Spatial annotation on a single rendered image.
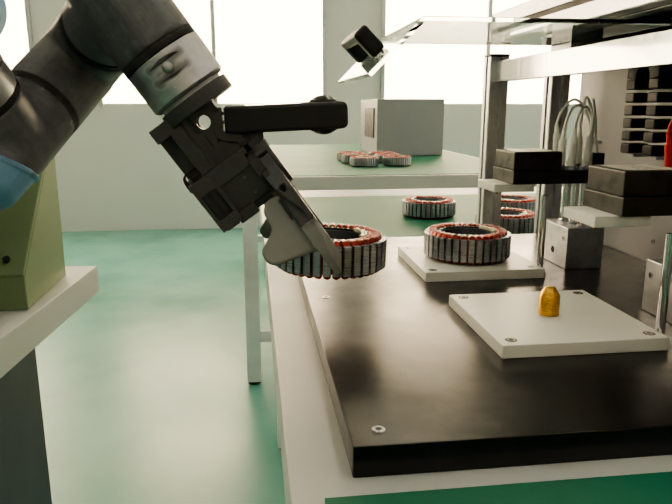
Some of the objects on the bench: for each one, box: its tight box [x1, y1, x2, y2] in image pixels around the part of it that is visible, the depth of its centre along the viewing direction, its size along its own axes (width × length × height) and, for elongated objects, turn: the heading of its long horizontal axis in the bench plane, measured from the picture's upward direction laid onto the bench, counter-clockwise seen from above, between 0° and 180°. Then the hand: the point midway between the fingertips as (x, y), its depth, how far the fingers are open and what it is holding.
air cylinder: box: [544, 218, 604, 269], centre depth 86 cm, size 5×8×6 cm
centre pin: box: [538, 285, 560, 317], centre depth 61 cm, size 2×2×3 cm
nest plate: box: [449, 290, 670, 359], centre depth 62 cm, size 15×15×1 cm
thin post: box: [655, 233, 672, 334], centre depth 56 cm, size 2×2×10 cm
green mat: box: [303, 193, 571, 237], centre depth 139 cm, size 94×61×1 cm, turn 97°
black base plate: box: [297, 234, 672, 478], centre depth 74 cm, size 47×64×2 cm
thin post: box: [537, 195, 548, 276], centre depth 79 cm, size 2×2×10 cm
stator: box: [423, 222, 511, 265], centre depth 84 cm, size 11×11×4 cm
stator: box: [402, 195, 456, 219], centre depth 136 cm, size 11×11×4 cm
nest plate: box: [398, 246, 545, 282], centre depth 85 cm, size 15×15×1 cm
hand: (335, 252), depth 64 cm, fingers closed on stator, 13 cm apart
